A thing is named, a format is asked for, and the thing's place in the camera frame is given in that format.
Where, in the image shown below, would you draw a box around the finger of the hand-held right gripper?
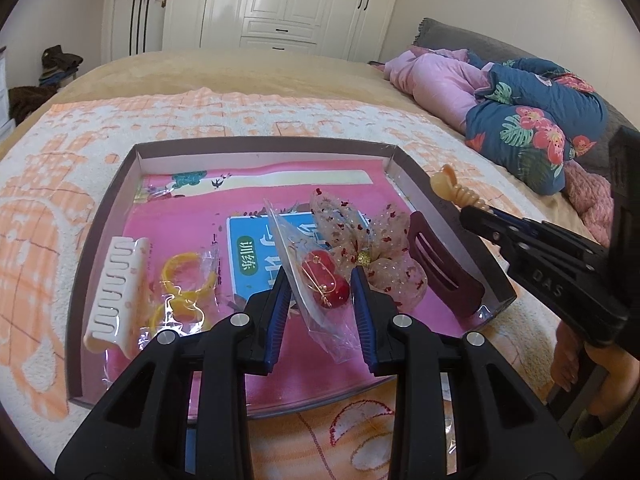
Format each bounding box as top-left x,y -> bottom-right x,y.
459,205 -> 532,261
487,205 -> 609,261

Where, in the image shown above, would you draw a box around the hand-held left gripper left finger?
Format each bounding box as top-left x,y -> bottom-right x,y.
55,265 -> 294,480

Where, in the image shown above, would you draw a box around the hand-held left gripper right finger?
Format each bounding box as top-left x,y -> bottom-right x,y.
349,265 -> 584,480

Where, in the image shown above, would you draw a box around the peach spiral hair clip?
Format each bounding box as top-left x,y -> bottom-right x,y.
431,165 -> 496,213

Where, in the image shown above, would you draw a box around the red brooch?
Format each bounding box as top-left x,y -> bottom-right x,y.
263,197 -> 357,365

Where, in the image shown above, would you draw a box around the maroon hair clip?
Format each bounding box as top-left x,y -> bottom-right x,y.
408,211 -> 487,318

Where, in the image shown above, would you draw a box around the dotted sheer hair bow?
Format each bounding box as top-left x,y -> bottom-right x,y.
308,187 -> 429,308

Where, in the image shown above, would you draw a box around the yellow rings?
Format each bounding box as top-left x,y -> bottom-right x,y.
149,247 -> 221,341

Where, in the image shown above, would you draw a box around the white hair claw clip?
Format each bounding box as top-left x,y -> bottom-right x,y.
82,236 -> 151,361

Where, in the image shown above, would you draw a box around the shallow brown cardboard box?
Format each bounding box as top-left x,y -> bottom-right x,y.
66,141 -> 518,419

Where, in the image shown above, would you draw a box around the person's right hand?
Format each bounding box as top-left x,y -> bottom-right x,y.
551,319 -> 592,393

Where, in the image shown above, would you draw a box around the pink fluffy blanket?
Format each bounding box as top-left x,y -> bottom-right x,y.
562,162 -> 622,247

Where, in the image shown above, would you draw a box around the blue floral quilt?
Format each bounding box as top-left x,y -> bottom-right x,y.
465,57 -> 609,197

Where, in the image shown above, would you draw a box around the pink quilt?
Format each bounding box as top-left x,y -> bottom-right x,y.
382,45 -> 494,134

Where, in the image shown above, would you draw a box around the beige bed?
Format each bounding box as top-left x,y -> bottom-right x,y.
0,47 -> 621,281

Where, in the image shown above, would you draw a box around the orange checked fleece blanket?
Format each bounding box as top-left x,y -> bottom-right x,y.
0,87 -> 583,480

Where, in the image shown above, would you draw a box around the white wardrobe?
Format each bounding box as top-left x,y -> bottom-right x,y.
162,0 -> 407,61

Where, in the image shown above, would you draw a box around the white door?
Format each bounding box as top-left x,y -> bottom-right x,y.
109,0 -> 172,62

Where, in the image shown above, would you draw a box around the pile of dark clothes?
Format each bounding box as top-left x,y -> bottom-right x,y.
40,45 -> 84,87

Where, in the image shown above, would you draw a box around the white drawer cabinet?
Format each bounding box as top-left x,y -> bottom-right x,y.
0,46 -> 12,142

